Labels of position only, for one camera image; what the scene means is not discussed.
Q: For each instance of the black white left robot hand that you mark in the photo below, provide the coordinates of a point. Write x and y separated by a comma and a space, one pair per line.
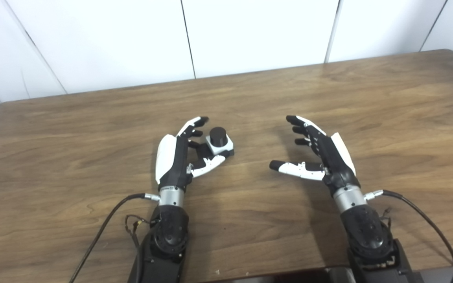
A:
169, 157

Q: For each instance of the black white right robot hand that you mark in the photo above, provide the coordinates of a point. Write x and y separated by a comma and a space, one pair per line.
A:
336, 161

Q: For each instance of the white square piece with hole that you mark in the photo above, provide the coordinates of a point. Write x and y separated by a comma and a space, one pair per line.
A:
214, 150

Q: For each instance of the black peg with square base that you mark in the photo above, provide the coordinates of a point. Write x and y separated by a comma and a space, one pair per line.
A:
218, 135

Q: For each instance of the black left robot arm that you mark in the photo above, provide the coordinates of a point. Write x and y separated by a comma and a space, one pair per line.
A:
169, 236

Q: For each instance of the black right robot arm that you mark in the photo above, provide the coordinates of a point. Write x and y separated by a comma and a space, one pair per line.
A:
368, 232

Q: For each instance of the black robot torso edge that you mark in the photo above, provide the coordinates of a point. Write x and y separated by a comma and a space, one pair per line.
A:
281, 278

